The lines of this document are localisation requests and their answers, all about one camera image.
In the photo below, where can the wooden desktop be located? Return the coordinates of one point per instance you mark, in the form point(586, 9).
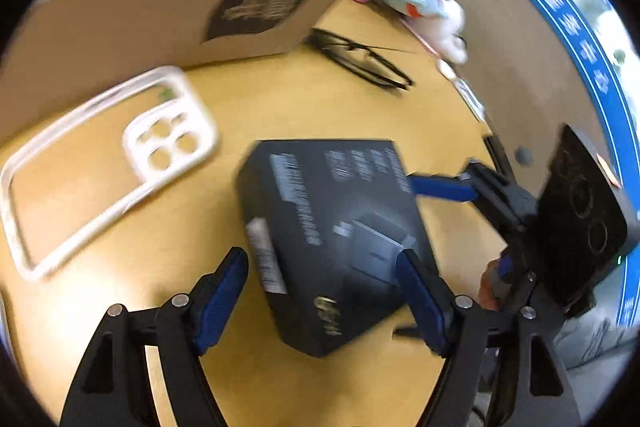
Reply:
point(210, 107)

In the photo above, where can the black charger box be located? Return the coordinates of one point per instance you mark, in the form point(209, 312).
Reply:
point(330, 227)

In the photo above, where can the person's right hand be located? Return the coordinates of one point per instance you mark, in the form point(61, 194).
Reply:
point(487, 289)

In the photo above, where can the clear phone case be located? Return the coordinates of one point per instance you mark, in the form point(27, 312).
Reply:
point(37, 187)

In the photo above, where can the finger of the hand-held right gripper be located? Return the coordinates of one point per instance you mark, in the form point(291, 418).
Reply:
point(506, 268)
point(442, 189)

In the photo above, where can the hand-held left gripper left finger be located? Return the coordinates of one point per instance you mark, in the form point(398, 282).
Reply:
point(222, 294)

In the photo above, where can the brown cardboard box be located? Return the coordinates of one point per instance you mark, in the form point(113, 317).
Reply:
point(150, 2)

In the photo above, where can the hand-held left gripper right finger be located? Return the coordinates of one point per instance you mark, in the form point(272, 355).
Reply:
point(425, 302)

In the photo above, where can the white tag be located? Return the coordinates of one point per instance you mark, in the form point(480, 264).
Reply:
point(462, 87)

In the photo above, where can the black eyeglasses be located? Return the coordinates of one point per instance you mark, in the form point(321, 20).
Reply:
point(360, 57)

